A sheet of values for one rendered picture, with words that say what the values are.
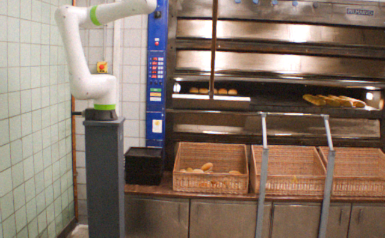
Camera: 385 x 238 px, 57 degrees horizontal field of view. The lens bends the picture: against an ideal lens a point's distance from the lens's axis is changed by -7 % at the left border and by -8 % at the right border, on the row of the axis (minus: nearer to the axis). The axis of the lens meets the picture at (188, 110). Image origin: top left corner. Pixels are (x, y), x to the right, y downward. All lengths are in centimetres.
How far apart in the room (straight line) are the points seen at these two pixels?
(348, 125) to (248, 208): 118
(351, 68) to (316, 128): 59
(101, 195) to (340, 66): 219
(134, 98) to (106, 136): 121
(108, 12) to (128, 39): 119
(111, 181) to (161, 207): 79
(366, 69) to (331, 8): 59
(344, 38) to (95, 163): 224
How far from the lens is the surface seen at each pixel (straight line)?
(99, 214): 222
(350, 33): 337
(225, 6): 320
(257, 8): 321
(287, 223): 292
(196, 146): 319
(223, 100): 271
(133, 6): 194
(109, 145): 208
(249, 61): 317
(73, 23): 207
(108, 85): 206
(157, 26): 317
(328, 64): 330
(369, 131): 347
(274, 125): 324
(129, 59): 323
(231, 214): 284
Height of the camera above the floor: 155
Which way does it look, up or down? 8 degrees down
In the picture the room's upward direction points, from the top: 2 degrees clockwise
